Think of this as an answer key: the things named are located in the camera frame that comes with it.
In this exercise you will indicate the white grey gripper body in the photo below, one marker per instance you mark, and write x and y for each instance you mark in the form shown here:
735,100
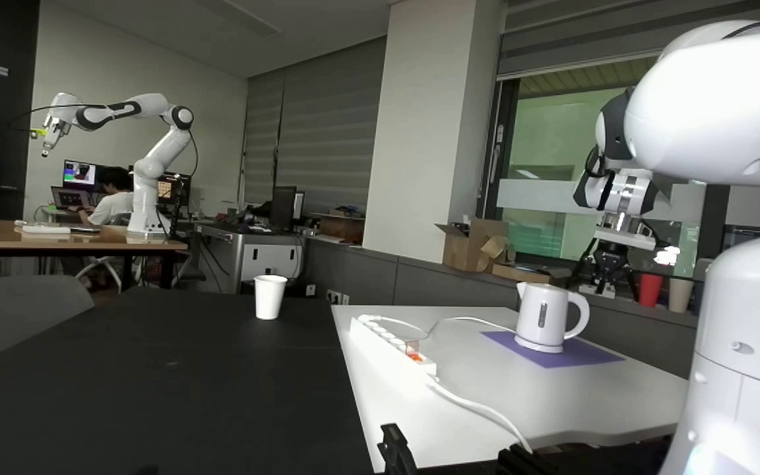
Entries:
619,188

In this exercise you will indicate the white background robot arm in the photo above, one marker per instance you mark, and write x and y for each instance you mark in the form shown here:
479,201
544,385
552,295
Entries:
147,159

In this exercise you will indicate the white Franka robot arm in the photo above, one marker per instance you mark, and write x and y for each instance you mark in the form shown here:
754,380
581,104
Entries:
733,114

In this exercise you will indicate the red cup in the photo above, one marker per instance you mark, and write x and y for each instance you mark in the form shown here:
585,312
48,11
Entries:
650,287

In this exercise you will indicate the beige paper cup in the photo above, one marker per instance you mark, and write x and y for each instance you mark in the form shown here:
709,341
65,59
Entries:
679,292

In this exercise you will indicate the white paper cup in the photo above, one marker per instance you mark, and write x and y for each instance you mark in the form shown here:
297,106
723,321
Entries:
270,295

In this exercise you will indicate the white electric kettle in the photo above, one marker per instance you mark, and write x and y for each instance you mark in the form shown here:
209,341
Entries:
549,314

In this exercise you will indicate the purple mat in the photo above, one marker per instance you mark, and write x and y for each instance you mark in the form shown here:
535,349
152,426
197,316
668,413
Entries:
566,354

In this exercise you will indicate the cardboard box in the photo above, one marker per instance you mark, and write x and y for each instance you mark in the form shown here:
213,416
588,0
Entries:
475,245

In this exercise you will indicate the white power strip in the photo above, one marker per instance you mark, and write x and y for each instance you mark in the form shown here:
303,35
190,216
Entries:
395,343

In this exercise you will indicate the black table clamp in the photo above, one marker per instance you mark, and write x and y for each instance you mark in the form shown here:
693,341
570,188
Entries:
398,448

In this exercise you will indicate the grey metal cabinet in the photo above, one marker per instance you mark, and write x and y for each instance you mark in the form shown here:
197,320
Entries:
256,255

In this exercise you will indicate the seated person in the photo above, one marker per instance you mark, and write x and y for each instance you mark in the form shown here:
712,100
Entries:
110,207

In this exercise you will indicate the computer monitor with lit screen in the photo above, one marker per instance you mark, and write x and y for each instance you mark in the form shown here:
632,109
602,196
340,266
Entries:
78,172

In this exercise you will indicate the wooden desk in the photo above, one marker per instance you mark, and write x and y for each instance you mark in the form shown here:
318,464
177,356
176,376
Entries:
65,238

